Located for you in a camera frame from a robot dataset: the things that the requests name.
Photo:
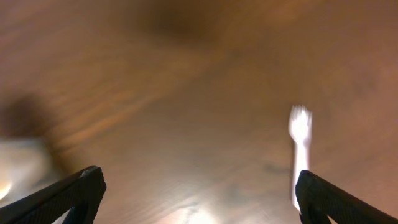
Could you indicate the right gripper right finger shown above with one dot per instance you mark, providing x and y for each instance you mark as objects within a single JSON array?
[{"x": 321, "y": 201}]

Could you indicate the clear plastic container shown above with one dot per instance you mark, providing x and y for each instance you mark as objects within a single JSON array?
[{"x": 26, "y": 167}]

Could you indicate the white plastic fork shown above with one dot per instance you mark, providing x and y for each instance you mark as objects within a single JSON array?
[{"x": 300, "y": 130}]

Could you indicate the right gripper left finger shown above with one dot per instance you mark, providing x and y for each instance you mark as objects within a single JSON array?
[{"x": 79, "y": 196}]

